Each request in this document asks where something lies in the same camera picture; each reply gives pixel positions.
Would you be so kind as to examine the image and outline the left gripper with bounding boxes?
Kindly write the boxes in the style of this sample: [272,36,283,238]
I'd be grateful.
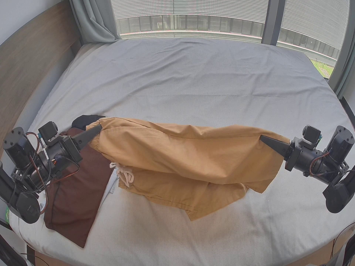
[44,135,84,171]

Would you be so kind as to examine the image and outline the black garment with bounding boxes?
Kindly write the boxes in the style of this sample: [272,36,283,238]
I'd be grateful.
[72,115,107,131]

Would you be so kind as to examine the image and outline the brown shorts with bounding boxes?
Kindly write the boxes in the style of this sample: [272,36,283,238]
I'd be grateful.
[44,128,114,249]

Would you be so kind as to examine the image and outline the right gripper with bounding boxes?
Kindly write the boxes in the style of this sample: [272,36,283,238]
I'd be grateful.
[283,138,319,175]

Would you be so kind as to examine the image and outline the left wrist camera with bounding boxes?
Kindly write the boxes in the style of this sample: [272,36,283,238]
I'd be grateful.
[38,122,64,147]

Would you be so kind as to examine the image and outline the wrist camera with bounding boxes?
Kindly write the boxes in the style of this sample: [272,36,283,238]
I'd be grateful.
[302,124,322,149]
[38,122,64,147]

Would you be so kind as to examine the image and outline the white garment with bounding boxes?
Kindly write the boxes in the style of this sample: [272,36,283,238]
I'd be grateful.
[39,173,120,213]

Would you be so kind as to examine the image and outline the grey-green curtain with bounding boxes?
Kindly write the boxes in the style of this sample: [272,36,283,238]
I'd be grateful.
[66,0,122,44]
[334,0,355,100]

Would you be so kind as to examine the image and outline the tan shorts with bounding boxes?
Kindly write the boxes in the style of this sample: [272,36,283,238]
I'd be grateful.
[85,117,292,221]

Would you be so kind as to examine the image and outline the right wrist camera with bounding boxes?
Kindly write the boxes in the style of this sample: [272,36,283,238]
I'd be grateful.
[302,124,322,149]

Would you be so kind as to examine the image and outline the bed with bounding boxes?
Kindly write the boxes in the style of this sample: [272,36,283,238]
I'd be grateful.
[0,0,355,266]

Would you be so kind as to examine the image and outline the window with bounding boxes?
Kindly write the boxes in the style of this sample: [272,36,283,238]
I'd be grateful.
[107,0,350,80]

